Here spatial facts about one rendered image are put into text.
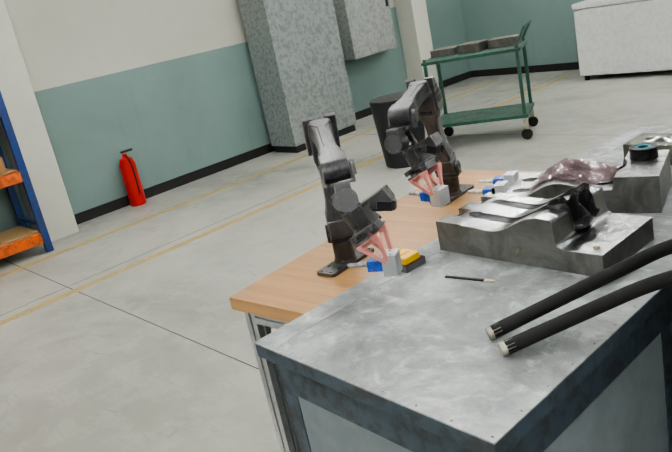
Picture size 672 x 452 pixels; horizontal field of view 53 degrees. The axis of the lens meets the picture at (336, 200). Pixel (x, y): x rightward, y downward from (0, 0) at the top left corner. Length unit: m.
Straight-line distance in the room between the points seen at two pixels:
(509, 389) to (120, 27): 6.35
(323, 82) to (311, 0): 0.92
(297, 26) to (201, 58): 1.12
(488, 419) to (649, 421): 0.61
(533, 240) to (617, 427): 0.47
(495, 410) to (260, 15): 6.67
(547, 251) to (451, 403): 0.59
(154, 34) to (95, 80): 0.81
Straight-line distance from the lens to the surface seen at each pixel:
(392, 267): 1.65
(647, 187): 2.09
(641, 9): 8.64
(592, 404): 1.53
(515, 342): 1.43
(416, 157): 2.01
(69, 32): 7.06
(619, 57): 8.83
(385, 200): 1.60
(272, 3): 7.65
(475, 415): 1.29
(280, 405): 2.13
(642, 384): 1.73
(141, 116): 7.28
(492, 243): 1.87
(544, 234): 1.76
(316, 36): 7.99
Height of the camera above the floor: 1.54
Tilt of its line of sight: 16 degrees down
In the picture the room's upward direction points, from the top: 12 degrees counter-clockwise
